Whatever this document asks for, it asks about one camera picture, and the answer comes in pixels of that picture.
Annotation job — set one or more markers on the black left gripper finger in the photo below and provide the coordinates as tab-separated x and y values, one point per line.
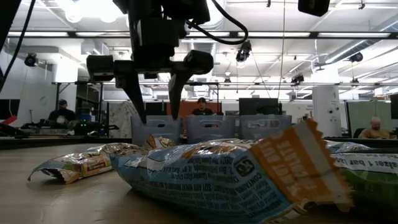
177	90
132	90

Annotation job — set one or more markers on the light blue orange granola bar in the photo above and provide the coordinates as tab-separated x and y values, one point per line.
161	142
202	183

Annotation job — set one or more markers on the yellow light blue granola bar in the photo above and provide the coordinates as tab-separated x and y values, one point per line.
87	166

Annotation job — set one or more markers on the orange partition panel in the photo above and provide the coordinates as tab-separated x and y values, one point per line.
186	109

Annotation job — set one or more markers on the white fabric cover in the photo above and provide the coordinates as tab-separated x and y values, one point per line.
124	118

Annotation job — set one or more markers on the person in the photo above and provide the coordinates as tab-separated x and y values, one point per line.
202	110
62	113
374	132

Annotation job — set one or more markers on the grey translucent plastic bin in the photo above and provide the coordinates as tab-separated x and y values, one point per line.
155	133
264	132
211	135

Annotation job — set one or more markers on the black ceiling spotlight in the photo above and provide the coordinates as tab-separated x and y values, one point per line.
298	79
356	57
243	53
31	59

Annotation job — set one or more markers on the black computer monitor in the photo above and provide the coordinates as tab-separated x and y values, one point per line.
258	107

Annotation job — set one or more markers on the white room pillar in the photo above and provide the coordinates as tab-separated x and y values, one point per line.
326	109

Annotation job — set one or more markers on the black overhead frame beam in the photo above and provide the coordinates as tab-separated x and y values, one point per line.
314	34

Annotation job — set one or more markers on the black metal rack frame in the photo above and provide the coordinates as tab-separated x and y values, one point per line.
57	102

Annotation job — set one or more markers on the green partition wall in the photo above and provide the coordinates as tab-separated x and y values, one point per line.
360	115

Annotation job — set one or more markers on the dark wall monitor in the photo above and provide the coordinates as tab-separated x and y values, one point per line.
394	107
9	109

